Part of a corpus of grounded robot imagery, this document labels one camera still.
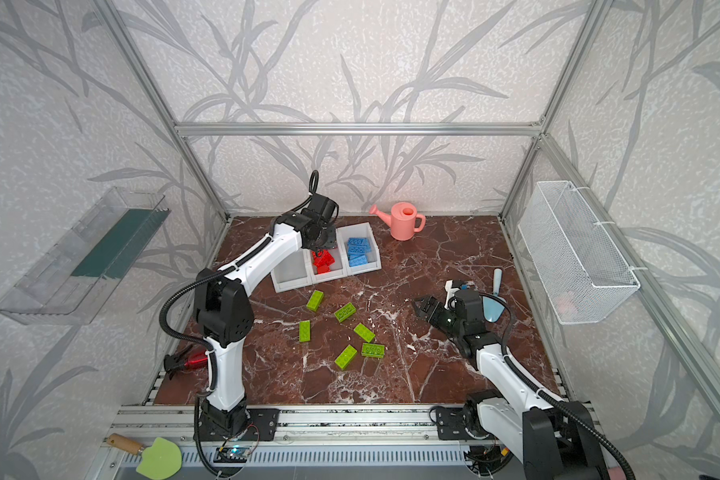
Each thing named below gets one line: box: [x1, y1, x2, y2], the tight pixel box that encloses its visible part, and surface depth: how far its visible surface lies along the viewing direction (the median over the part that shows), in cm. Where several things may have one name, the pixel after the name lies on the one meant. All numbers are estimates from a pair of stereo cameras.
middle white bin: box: [303, 228, 348, 285], surface depth 101 cm
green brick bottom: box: [334, 344, 357, 370], surface depth 86 cm
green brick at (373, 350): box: [361, 343, 385, 358], surface depth 87 cm
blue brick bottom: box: [348, 250, 372, 267], surface depth 104 cm
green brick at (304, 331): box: [299, 320, 311, 343], surface depth 91 cm
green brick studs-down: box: [334, 302, 357, 323], surface depth 95 cm
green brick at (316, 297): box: [306, 289, 325, 312], surface depth 98 cm
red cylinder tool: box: [163, 353, 208, 380], surface depth 82 cm
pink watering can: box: [369, 202, 426, 241], surface depth 110 cm
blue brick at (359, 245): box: [347, 237, 373, 254], surface depth 110 cm
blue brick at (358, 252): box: [348, 244, 372, 261], surface depth 105 cm
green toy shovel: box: [107, 433, 183, 480], surface depth 71 cm
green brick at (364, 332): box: [353, 323, 376, 343], surface depth 91 cm
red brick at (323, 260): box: [312, 249, 335, 273], surface depth 104 cm
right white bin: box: [336, 222, 382, 276], surface depth 104 cm
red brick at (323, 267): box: [314, 262, 335, 274], surface depth 104 cm
